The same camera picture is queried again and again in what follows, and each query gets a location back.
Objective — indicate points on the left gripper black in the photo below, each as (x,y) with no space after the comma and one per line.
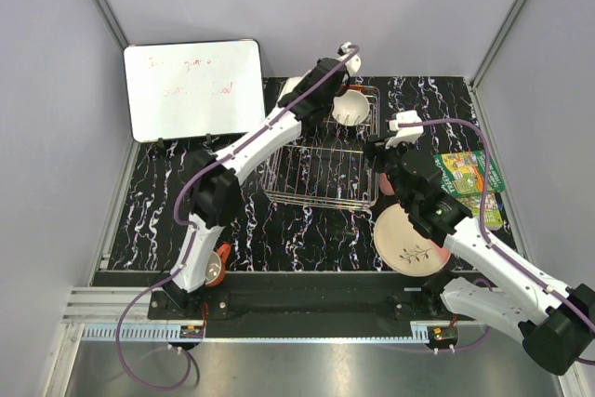
(302,86)

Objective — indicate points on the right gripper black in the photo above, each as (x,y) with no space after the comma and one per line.
(376,147)

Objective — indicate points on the large white plate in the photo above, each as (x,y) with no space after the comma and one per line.
(288,86)

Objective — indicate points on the small white bowl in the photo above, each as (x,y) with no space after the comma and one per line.
(350,109)

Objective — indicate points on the wire dish rack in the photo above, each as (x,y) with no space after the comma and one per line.
(327,168)

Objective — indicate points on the pink cream floral plate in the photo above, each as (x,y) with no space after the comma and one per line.
(402,249)

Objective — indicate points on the orange mug white inside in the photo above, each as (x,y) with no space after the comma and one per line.
(217,266)

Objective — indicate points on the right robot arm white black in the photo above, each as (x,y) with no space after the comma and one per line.
(553,321)

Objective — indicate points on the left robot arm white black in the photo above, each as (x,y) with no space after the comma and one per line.
(212,198)

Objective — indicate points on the pink plastic cup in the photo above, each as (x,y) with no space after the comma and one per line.
(385,186)

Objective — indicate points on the green children's book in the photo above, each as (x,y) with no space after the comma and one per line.
(463,173)

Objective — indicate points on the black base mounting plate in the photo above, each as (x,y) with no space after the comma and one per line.
(315,305)

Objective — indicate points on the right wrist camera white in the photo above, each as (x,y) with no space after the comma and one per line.
(404,127)

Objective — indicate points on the white whiteboard black frame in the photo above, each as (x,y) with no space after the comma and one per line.
(178,91)

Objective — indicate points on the grey slotted cable duct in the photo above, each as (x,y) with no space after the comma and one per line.
(139,333)

